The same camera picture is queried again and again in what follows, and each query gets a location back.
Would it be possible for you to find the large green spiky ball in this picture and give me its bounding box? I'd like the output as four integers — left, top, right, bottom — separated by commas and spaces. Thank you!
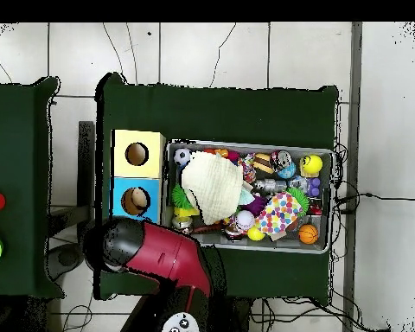
170, 182, 195, 210

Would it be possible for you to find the plush hamburger toy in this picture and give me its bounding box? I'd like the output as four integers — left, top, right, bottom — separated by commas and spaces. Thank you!
252, 152, 276, 175

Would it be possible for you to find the white toy baseball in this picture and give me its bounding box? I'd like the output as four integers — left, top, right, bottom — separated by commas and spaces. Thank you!
235, 209, 256, 231

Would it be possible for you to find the wooden box with three holes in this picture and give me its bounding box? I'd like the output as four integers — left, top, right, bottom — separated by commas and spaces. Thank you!
109, 128, 168, 226

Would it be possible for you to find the small orange basketball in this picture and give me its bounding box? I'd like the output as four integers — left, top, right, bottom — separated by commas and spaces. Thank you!
297, 224, 320, 246

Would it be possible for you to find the light blue muslin cloth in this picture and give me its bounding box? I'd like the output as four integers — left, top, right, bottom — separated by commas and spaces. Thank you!
239, 189, 256, 208

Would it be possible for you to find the polka dot cloth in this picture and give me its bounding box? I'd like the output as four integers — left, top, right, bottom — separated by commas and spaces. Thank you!
255, 192, 304, 236

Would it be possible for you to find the shallow mesh bin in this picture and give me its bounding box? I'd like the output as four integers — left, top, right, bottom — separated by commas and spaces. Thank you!
160, 137, 334, 256

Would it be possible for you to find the black power cable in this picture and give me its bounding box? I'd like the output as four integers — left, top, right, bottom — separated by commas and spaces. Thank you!
336, 191, 415, 206

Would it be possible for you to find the yellow ball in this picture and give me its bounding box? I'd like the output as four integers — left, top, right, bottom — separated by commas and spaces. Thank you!
299, 154, 323, 177

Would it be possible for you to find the small soccer ball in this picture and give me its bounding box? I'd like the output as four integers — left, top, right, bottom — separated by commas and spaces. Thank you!
173, 147, 194, 166

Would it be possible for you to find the dark green tablecloth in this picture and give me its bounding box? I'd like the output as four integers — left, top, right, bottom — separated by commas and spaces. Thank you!
0, 76, 65, 300
93, 72, 340, 301

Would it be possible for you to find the cream muslin cloth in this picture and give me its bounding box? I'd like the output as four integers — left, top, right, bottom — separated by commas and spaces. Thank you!
181, 150, 246, 225

